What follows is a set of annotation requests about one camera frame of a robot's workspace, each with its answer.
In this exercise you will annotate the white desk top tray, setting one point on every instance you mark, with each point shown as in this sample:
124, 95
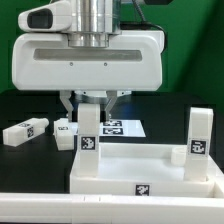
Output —
144, 170

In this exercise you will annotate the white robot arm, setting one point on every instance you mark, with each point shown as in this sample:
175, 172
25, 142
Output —
82, 46

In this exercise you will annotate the white front fence bar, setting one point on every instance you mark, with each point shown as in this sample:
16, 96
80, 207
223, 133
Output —
107, 209

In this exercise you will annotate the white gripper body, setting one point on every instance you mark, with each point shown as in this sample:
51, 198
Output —
132, 61

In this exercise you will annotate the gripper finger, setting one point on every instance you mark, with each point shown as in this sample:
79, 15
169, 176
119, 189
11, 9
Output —
65, 96
111, 98

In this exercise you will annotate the paper sheet with markers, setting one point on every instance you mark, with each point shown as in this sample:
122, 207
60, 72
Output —
111, 128

